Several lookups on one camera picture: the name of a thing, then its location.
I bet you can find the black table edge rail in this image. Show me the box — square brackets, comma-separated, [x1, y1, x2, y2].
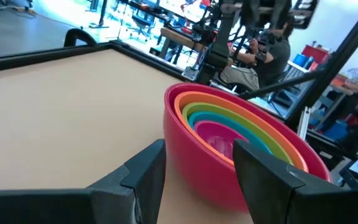
[0, 40, 186, 82]

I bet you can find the person at desk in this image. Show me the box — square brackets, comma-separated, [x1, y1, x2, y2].
[330, 55, 358, 126]

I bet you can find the black curved cable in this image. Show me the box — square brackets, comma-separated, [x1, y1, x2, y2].
[63, 27, 98, 48]

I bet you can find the black frame post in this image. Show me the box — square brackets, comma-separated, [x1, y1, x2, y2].
[197, 4, 239, 85]
[287, 0, 358, 129]

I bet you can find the orange bowl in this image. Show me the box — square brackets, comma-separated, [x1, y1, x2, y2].
[173, 91, 310, 173]

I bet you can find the silver aluminium extrusion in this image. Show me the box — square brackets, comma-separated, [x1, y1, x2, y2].
[296, 106, 311, 141]

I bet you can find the red tool cabinet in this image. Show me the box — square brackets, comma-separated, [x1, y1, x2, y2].
[301, 44, 331, 63]

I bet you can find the seated person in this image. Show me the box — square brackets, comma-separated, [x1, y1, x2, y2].
[219, 17, 292, 91]

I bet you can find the black diagonal brace bar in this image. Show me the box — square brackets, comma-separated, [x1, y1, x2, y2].
[239, 69, 326, 101]

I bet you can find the blue storage bin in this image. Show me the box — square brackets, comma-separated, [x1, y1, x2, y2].
[323, 120, 349, 141]

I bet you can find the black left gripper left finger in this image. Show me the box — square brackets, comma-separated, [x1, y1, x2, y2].
[87, 138, 167, 224]

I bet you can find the small magenta bowl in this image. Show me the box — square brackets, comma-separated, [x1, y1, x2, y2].
[193, 120, 250, 161]

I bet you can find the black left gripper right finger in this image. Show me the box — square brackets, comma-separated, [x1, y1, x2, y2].
[232, 139, 337, 224]

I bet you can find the large red bowl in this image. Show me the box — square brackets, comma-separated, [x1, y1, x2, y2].
[163, 82, 334, 213]

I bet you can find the green bowl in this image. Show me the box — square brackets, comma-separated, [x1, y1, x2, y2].
[181, 102, 295, 166]

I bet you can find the teal bowl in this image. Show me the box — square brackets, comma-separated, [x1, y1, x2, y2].
[188, 111, 273, 156]

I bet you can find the black teleoperation rig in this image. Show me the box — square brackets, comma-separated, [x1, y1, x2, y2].
[221, 0, 319, 30]

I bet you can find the wooden workbench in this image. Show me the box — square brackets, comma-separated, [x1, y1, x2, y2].
[159, 27, 205, 60]

